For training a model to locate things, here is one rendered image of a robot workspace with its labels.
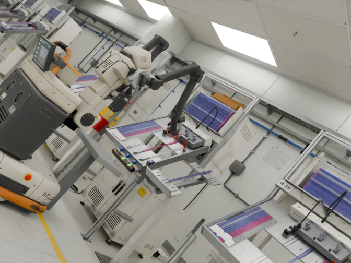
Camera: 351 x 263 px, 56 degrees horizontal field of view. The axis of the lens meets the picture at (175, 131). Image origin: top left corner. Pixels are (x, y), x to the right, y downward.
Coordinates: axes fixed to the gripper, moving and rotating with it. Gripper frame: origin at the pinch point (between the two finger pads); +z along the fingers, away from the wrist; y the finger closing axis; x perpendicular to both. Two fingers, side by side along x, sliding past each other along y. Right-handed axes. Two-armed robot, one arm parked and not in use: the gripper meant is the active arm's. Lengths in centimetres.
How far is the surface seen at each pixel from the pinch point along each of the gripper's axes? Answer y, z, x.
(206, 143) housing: -7.0, 10.0, -33.9
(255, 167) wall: 26, 100, -162
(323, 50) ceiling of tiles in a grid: 10, -57, -209
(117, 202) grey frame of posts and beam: -14, 37, 59
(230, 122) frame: -10, -7, -58
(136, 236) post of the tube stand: -41, 50, 56
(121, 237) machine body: -10, 83, 52
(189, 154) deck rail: -9.3, 14.9, -14.1
